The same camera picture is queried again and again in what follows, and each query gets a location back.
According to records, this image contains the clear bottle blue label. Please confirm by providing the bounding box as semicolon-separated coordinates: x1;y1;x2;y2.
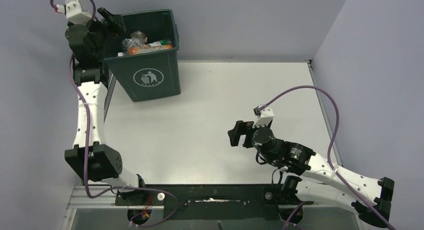
122;31;148;52

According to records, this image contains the orange juice bottle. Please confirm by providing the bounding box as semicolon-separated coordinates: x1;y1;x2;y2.
128;45;173;56

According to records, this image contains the clear bottle green cap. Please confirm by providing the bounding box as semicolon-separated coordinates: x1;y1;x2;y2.
147;39;172;47

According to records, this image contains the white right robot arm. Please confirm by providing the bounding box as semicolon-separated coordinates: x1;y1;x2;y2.
227;121;395;228

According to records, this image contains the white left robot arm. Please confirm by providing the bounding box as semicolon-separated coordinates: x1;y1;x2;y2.
64;8;144;192

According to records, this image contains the dark green trash bin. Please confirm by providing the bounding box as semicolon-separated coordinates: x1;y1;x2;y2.
103;9;181;102

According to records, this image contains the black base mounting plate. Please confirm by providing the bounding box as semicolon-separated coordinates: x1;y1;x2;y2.
115;183;300;220

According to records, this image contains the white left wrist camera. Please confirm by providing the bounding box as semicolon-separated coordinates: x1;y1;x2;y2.
55;0;92;25

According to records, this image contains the aluminium frame rail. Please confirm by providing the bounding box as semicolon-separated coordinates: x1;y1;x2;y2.
59;183;366;230

